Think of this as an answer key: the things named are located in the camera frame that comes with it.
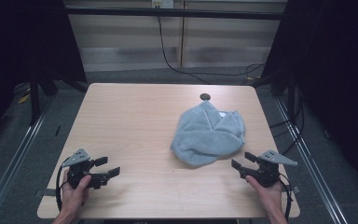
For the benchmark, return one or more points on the person's left hand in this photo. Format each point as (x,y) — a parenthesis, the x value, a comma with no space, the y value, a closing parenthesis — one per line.
(73,199)

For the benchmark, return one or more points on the white wall power outlet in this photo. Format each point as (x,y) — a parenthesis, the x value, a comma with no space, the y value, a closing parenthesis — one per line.
(162,3)

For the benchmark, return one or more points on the black horizontal frame bar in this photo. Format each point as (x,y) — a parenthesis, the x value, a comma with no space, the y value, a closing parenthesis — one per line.
(174,13)

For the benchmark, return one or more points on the black metal stand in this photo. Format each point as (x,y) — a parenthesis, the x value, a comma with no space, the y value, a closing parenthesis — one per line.
(34,99)

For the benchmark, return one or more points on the aluminium floor rail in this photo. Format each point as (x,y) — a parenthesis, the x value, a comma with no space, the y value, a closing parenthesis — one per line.
(310,161)
(12,158)

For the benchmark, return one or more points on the yellow floor item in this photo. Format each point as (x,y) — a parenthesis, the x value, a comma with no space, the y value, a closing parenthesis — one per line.
(23,99)

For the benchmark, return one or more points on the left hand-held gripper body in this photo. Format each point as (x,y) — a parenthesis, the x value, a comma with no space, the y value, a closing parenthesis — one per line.
(78,157)

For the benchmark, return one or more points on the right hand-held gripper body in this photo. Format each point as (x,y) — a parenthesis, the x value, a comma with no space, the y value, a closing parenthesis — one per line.
(268,172)

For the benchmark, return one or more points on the dark round table grommet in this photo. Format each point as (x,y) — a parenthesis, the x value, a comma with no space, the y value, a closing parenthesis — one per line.
(205,96)

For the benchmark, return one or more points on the black curtain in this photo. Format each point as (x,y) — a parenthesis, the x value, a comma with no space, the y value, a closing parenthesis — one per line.
(21,40)
(338,77)

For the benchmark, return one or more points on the light blue terry towel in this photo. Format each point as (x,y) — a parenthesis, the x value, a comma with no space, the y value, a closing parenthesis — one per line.
(205,137)

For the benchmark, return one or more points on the person's right hand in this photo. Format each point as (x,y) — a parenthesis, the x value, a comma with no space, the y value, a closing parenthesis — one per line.
(272,197)

